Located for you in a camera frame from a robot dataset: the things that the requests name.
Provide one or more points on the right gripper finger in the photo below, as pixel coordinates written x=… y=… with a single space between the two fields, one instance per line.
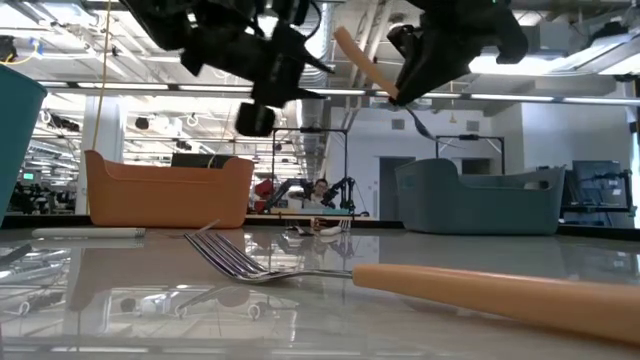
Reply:
x=415 y=50
x=440 y=65

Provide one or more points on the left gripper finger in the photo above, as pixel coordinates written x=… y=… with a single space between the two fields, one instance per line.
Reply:
x=300 y=60
x=275 y=92

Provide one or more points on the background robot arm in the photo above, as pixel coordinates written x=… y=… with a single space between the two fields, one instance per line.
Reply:
x=342 y=190
x=285 y=192

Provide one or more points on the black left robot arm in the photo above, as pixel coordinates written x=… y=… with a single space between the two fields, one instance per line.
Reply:
x=155 y=20

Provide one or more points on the long white light strip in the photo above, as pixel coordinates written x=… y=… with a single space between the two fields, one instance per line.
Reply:
x=500 y=97

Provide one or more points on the red background object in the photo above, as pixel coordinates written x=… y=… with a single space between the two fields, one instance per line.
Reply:
x=262 y=192

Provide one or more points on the black monitor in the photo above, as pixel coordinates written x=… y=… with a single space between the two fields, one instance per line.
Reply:
x=200 y=160

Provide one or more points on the person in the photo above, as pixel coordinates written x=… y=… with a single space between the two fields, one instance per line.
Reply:
x=320 y=189

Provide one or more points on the background wooden table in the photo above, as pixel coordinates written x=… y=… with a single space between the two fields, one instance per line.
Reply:
x=300 y=217

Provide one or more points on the grey door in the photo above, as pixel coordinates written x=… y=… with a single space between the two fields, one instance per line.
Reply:
x=390 y=190

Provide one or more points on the dark blue plastic bin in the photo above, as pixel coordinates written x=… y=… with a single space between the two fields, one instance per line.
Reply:
x=450 y=205

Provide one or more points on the orange plastic bin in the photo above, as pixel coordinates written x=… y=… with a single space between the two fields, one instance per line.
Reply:
x=165 y=200

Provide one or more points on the white pillar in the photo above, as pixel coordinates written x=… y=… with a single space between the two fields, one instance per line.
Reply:
x=112 y=175

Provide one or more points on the dark monitor on stand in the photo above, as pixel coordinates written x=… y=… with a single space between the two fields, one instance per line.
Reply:
x=595 y=182

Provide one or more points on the teal plastic bin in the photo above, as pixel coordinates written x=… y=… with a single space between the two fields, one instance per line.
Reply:
x=20 y=150

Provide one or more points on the green exit sign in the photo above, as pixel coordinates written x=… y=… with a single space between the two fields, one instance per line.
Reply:
x=28 y=176

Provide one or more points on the silver ventilation duct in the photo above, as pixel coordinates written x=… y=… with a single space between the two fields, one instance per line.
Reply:
x=315 y=150

